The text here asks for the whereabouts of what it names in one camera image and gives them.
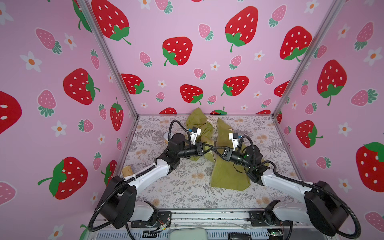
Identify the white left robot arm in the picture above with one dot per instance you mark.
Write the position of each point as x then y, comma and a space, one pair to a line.
119, 206

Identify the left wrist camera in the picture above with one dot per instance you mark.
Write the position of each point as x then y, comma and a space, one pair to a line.
194, 133

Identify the white device on rail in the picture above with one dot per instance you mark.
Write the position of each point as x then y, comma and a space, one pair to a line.
189, 234

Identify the small white-lidded can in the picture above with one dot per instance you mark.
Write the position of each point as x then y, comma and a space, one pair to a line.
166, 136

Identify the black device on rail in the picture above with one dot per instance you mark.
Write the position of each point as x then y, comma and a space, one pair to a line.
239, 236

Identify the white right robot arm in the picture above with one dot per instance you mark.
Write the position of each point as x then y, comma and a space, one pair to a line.
318, 205

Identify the green zip jacket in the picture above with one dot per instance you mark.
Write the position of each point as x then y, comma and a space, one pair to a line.
224, 175

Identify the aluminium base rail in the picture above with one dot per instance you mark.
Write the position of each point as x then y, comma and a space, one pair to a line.
210, 219

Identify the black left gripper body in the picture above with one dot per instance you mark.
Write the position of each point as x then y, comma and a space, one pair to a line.
190, 151

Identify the tan cardboard box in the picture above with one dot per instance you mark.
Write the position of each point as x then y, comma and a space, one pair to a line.
127, 171

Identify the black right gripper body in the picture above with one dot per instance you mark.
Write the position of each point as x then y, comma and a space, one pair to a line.
236, 157

